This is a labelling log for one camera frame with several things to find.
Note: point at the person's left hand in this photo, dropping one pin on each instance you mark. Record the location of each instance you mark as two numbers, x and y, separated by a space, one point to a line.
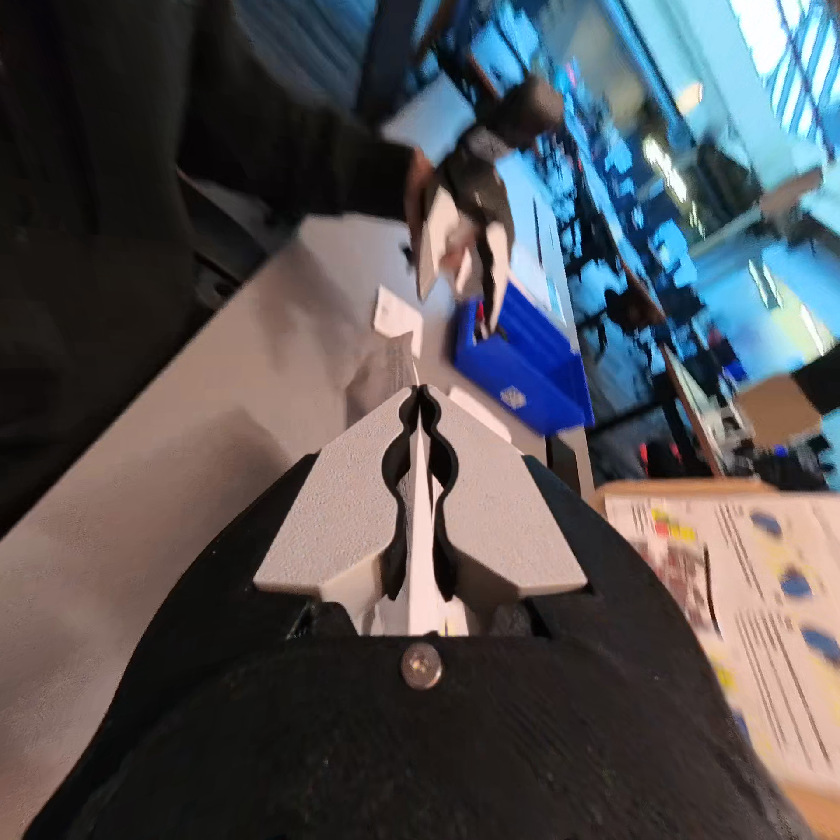
418 190

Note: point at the blue plastic bin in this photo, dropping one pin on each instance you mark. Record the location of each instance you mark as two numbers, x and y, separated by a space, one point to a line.
525 367

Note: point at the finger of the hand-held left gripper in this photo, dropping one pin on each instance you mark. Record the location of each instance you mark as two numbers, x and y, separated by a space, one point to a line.
436 229
499 269

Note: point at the grey desk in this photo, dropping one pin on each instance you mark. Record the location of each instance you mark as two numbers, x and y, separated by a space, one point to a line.
164 459

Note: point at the printed paper sheet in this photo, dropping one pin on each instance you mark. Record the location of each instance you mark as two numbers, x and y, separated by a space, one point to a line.
741 590

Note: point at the cardboard box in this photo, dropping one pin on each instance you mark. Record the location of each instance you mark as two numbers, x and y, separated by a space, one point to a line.
778 410

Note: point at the small white paper sheet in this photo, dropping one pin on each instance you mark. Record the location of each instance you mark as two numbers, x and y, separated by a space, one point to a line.
397 313

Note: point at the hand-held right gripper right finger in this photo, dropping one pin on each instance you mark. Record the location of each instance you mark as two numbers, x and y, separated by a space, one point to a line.
505 525

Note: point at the person's left forearm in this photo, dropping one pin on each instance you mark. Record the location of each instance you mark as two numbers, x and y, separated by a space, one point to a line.
315 157

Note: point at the dark office chair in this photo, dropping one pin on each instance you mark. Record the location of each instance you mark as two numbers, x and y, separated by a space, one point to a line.
229 249

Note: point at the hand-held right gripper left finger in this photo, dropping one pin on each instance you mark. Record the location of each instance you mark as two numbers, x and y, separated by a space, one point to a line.
328 525

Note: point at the white paper bag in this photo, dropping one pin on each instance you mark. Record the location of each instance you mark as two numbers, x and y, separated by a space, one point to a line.
377 380

